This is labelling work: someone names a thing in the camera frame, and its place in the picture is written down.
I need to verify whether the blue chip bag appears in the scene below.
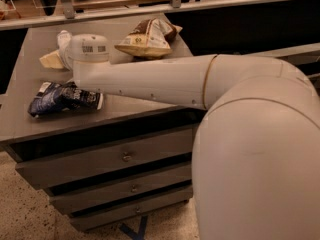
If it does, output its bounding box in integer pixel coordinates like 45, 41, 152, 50
28, 81, 104, 117

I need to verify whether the bottom grey drawer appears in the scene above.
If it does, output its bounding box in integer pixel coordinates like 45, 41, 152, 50
70, 180, 193, 231

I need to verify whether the grey drawer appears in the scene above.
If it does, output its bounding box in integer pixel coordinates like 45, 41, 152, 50
16, 126, 193, 189
70, 180, 193, 231
50, 162, 191, 214

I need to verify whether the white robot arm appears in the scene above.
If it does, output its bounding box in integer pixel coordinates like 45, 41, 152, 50
56, 31, 320, 240

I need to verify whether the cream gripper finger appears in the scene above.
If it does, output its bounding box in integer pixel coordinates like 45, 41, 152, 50
39, 50, 64, 69

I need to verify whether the metal railing frame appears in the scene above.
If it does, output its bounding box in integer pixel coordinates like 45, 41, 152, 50
0, 0, 320, 32

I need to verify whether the top grey drawer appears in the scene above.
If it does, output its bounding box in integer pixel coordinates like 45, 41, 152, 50
16, 126, 193, 189

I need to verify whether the brown and cream chip bag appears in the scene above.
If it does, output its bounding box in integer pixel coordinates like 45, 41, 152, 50
115, 18, 182, 58

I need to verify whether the clear plastic water bottle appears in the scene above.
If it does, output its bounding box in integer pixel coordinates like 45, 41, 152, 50
57, 30, 72, 51

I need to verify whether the middle grey drawer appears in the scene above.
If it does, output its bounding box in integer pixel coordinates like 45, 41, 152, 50
50, 162, 191, 214

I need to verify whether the grey drawer cabinet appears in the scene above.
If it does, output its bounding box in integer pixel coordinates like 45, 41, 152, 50
0, 13, 208, 233

